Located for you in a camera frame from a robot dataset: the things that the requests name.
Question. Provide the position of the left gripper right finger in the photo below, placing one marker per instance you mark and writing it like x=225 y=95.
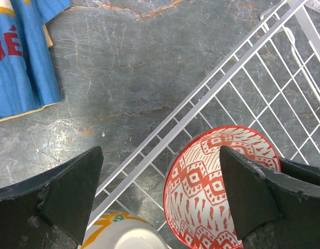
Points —
x=270 y=209

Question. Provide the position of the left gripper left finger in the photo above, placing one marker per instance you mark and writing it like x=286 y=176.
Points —
x=58 y=199

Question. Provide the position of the white bowl red lattice pattern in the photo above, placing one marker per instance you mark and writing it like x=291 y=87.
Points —
x=195 y=202

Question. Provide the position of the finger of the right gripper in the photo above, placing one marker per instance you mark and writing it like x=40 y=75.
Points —
x=303 y=172

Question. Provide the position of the white wire dish rack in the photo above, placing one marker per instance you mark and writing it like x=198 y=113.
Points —
x=269 y=82

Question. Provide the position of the white bowl orange flower pattern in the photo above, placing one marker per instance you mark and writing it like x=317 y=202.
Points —
x=115 y=229

